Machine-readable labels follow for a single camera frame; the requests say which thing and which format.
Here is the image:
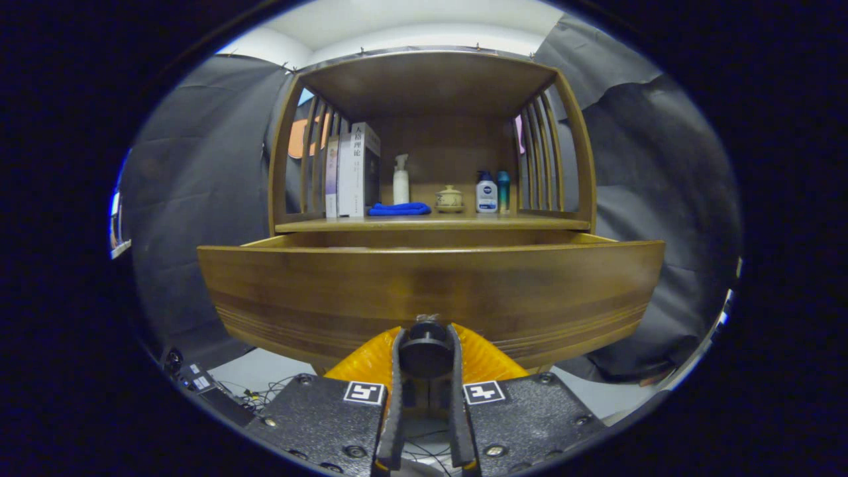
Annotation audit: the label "white blue-capped lotion bottle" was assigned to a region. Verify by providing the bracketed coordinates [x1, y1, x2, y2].
[475, 171, 499, 214]

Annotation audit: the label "wooden drawer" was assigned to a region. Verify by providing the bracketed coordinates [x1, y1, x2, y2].
[197, 232, 665, 375]

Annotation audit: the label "thin purple book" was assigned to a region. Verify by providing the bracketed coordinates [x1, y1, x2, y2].
[325, 136, 340, 219]

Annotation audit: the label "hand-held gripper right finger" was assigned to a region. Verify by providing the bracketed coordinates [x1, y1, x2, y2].
[445, 323, 607, 474]

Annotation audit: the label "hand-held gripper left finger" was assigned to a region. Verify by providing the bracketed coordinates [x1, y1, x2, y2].
[245, 323, 406, 477]

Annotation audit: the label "black drawer knob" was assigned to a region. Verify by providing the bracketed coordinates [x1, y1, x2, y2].
[399, 320, 455, 380]

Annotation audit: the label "large white book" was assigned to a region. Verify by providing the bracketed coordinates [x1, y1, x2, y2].
[337, 122, 382, 218]

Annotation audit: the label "black floor device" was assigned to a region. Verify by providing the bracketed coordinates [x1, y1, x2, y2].
[162, 348, 256, 425]

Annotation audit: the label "wooden countertop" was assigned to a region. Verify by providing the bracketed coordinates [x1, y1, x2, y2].
[275, 211, 592, 233]

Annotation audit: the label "blue folded cloth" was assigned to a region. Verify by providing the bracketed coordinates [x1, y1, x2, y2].
[368, 201, 432, 217]

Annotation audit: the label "wooden cabinet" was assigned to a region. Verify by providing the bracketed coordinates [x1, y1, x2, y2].
[267, 48, 597, 249]

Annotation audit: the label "black floor cables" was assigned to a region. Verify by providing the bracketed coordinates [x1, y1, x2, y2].
[219, 374, 299, 411]

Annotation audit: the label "white pump bottle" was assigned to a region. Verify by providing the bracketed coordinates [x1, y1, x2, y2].
[393, 154, 411, 205]

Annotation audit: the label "beige lidded teacup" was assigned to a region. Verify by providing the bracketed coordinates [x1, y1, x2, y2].
[435, 185, 465, 213]

